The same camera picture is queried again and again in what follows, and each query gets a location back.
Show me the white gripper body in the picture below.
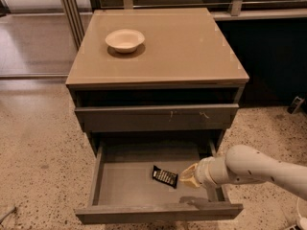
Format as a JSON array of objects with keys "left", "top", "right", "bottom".
[{"left": 194, "top": 156, "right": 231, "bottom": 188}]

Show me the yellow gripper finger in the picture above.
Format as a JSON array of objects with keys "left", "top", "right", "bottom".
[
  {"left": 179, "top": 176, "right": 201, "bottom": 189},
  {"left": 180, "top": 163, "right": 198, "bottom": 178}
]

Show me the black rxbar chocolate wrapper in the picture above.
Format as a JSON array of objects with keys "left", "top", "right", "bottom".
[{"left": 152, "top": 166, "right": 178, "bottom": 189}]

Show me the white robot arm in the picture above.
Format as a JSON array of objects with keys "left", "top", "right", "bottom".
[{"left": 179, "top": 145, "right": 307, "bottom": 200}]

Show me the closed upper drawer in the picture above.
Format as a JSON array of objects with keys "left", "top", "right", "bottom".
[{"left": 75, "top": 103, "right": 239, "bottom": 132}]

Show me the open middle drawer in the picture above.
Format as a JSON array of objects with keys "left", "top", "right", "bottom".
[{"left": 75, "top": 140, "right": 243, "bottom": 224}]

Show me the grey drawer cabinet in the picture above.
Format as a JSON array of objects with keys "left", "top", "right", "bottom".
[{"left": 66, "top": 8, "right": 248, "bottom": 150}]

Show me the small dark floor device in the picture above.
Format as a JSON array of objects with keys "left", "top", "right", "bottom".
[{"left": 287, "top": 96, "right": 305, "bottom": 114}]

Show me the white bowl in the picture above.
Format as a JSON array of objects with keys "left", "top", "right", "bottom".
[{"left": 105, "top": 29, "right": 145, "bottom": 54}]

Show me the white cable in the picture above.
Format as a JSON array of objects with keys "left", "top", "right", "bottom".
[{"left": 295, "top": 196, "right": 307, "bottom": 230}]

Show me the metal shelf frame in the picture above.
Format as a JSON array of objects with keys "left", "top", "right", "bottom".
[{"left": 86, "top": 0, "right": 307, "bottom": 21}]

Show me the grey cable on floor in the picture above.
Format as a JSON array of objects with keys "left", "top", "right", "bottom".
[{"left": 0, "top": 206, "right": 17, "bottom": 224}]

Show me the aluminium door frame post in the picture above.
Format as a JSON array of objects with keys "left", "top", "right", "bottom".
[{"left": 60, "top": 0, "right": 84, "bottom": 49}]

